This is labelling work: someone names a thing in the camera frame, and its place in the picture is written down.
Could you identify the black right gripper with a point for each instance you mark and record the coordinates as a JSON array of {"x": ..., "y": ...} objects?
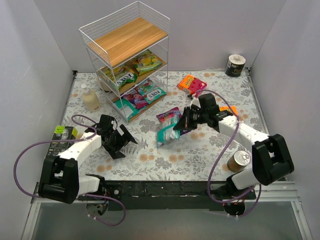
[{"x": 190, "y": 118}]

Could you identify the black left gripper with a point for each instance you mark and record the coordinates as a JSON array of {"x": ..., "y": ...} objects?
[{"x": 119, "y": 142}]

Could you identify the purple Fox's berries candy bag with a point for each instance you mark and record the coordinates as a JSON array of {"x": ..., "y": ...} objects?
[
  {"x": 135, "y": 98},
  {"x": 174, "y": 112}
]

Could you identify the teal mint candy bag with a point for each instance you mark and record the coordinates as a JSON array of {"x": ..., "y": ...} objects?
[
  {"x": 126, "y": 108},
  {"x": 167, "y": 133}
]

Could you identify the red orange candy box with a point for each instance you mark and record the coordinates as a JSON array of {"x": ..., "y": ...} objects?
[{"x": 192, "y": 85}]

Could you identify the teal Fox's fruit candy bag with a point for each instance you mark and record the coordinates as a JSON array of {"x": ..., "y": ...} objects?
[{"x": 150, "y": 91}]

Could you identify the green yellow Fox's candy bag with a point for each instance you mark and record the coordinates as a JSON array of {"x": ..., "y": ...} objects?
[
  {"x": 118, "y": 76},
  {"x": 146, "y": 62}
]

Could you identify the white wire wooden shelf rack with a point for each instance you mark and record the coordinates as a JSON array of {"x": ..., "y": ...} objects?
[{"x": 117, "y": 39}]

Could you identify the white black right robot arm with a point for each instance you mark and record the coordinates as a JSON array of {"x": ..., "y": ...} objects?
[{"x": 271, "y": 159}]

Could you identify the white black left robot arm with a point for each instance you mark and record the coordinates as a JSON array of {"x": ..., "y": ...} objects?
[{"x": 60, "y": 179}]

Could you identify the floral patterned table mat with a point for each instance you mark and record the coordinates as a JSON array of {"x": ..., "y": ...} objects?
[{"x": 198, "y": 155}]

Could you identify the cream liquid bottle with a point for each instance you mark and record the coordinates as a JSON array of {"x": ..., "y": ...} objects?
[{"x": 90, "y": 98}]

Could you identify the black green product box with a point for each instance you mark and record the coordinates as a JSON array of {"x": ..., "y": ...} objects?
[{"x": 61, "y": 132}]

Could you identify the metal tin can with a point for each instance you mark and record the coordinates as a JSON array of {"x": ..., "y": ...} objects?
[{"x": 239, "y": 161}]

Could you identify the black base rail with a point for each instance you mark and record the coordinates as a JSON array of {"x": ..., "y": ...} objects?
[{"x": 157, "y": 195}]

